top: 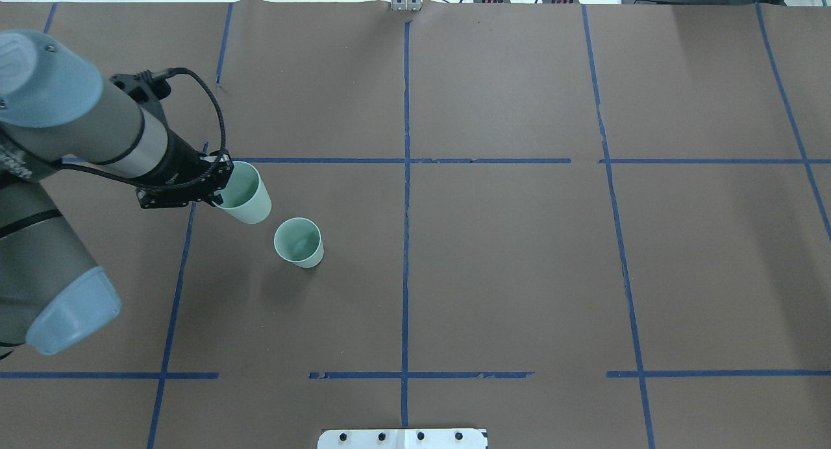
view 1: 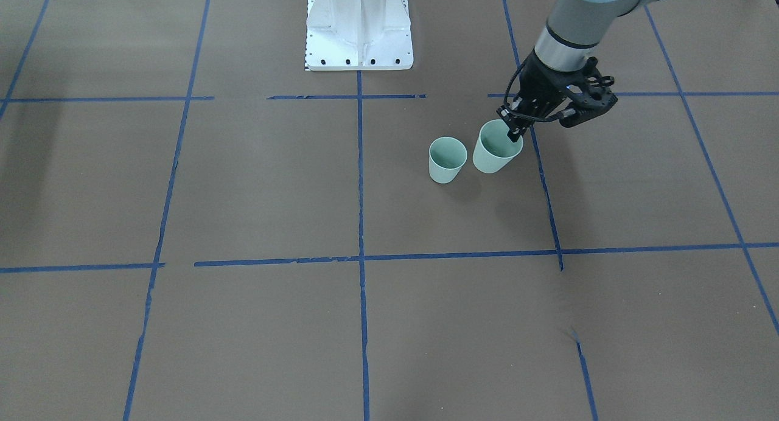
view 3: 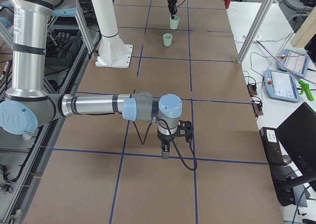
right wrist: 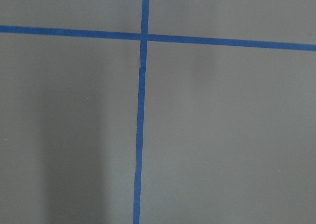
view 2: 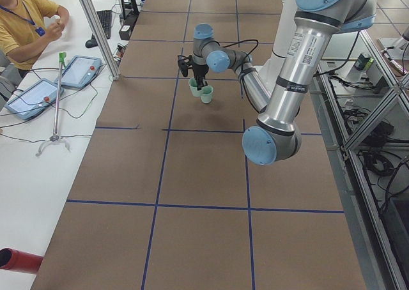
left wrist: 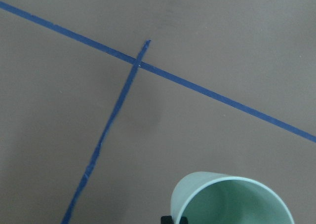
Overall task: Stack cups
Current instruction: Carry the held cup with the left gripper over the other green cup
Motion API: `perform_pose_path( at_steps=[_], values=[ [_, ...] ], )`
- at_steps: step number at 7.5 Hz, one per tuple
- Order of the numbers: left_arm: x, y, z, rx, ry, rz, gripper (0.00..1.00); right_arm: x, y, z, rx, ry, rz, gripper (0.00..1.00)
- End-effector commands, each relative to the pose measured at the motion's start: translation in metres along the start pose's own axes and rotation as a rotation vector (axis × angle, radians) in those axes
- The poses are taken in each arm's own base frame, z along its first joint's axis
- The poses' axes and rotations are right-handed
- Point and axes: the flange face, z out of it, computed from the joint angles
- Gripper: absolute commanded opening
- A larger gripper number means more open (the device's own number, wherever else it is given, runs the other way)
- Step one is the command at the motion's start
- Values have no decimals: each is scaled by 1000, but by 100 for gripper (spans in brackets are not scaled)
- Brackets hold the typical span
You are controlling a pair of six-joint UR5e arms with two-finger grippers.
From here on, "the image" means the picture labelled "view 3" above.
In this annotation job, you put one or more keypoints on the green cup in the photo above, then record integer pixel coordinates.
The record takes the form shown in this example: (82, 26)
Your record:
(174, 22)
(167, 39)

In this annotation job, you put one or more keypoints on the near orange circuit board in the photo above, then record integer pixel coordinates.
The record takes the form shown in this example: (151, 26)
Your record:
(257, 106)

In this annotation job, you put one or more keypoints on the orange circuit board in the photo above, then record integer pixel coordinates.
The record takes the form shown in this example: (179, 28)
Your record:
(257, 106)
(251, 86)

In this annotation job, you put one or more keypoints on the black computer box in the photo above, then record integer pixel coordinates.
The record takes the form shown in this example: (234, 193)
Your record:
(274, 155)

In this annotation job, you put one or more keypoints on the far orange circuit board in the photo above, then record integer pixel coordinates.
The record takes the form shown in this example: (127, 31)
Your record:
(251, 86)

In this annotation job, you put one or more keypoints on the grey office chair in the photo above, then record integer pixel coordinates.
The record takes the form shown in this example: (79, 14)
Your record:
(297, 9)

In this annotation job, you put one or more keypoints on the near teach pendant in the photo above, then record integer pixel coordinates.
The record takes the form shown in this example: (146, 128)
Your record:
(281, 86)

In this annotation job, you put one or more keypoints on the teach pendant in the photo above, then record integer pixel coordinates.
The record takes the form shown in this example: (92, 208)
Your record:
(281, 86)
(295, 61)

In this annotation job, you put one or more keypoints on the black monitor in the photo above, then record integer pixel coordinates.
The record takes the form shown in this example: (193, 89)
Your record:
(297, 135)

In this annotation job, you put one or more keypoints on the far teach pendant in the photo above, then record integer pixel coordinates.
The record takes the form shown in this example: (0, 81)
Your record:
(295, 61)

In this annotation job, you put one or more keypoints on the wooden plank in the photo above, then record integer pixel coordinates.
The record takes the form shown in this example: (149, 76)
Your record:
(306, 31)

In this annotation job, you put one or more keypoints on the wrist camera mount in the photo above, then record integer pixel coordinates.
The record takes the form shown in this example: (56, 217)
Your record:
(185, 129)

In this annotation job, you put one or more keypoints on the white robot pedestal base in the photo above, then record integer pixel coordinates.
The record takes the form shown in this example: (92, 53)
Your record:
(112, 51)

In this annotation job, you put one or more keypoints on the aluminium frame post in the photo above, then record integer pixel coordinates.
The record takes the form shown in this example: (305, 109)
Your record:
(256, 24)

